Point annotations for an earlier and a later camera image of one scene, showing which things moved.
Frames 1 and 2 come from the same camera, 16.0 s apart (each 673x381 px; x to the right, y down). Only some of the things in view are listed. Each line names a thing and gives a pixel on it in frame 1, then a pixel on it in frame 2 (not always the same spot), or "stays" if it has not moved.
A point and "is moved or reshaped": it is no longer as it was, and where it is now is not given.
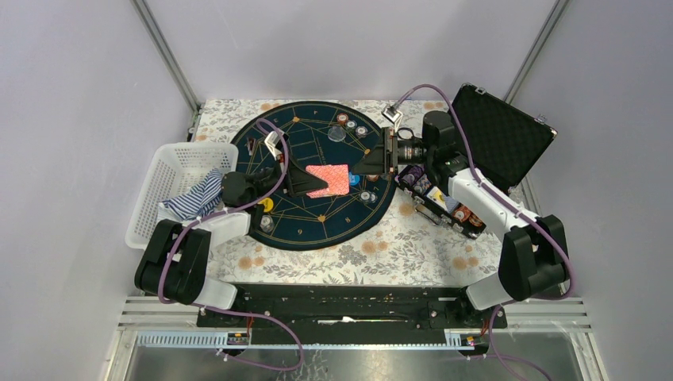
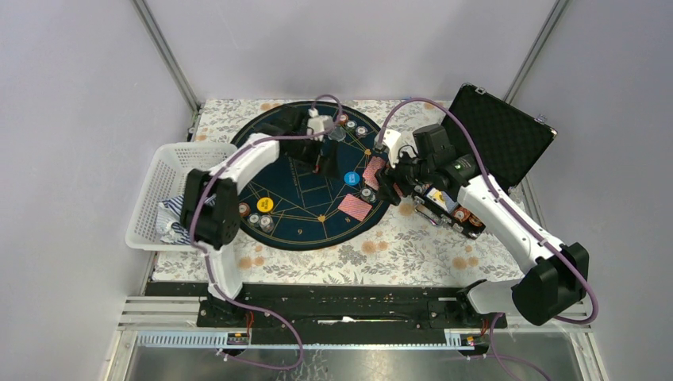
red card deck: (336, 175) is moved or reshaped
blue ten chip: (361, 131) stays
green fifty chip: (351, 125) stays
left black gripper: (300, 182) to (326, 165)
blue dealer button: (353, 178) stays
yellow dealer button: (267, 203) stays
